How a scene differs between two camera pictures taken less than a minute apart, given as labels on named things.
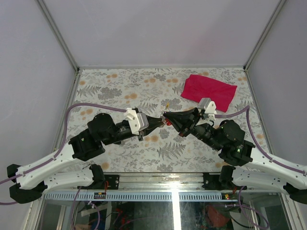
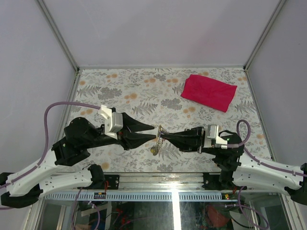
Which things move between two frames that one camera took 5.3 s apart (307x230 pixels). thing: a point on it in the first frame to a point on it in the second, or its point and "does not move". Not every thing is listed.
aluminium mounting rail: x=159 y=182 does not move
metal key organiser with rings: x=163 y=119 to x=156 y=149
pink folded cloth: x=196 y=87 does not move
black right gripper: x=182 y=120 to x=188 y=140
